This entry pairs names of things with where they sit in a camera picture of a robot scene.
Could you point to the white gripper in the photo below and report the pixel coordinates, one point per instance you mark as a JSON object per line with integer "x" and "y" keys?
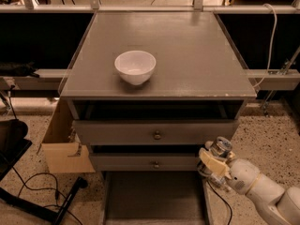
{"x": 240, "y": 174}

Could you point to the silver blue redbull can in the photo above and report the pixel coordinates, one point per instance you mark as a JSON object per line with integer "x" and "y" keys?
{"x": 214, "y": 156}

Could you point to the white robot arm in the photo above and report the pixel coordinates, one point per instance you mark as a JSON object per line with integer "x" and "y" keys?
{"x": 275, "y": 204}

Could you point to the grey top drawer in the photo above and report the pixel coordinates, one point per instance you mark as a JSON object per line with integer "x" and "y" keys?
{"x": 151, "y": 133}

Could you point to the grey drawer cabinet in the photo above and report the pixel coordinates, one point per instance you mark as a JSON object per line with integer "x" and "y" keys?
{"x": 197, "y": 77}

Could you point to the grey open bottom drawer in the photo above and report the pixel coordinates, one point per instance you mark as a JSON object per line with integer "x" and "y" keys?
{"x": 155, "y": 198}

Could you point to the grey middle drawer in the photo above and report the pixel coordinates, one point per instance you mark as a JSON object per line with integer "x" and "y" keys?
{"x": 144, "y": 162}

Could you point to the white ceramic bowl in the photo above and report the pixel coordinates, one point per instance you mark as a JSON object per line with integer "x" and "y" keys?
{"x": 135, "y": 67}

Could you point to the cardboard box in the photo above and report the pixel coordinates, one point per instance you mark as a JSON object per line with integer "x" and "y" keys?
{"x": 63, "y": 150}

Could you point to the metal rail frame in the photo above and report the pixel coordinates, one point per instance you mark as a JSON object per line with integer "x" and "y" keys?
{"x": 215, "y": 6}

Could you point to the black cloth on rail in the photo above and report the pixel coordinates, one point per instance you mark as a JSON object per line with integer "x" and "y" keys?
{"x": 13, "y": 69}

